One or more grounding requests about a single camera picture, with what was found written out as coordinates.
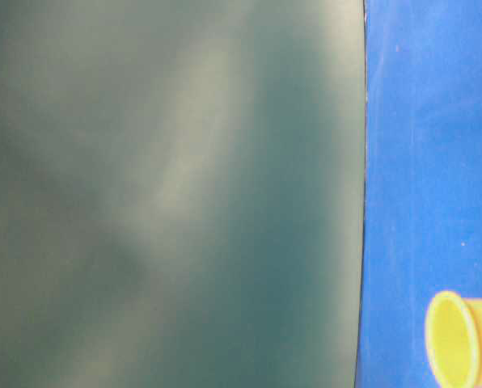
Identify blue printed backdrop panel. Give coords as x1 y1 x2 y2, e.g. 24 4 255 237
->
356 1 482 387

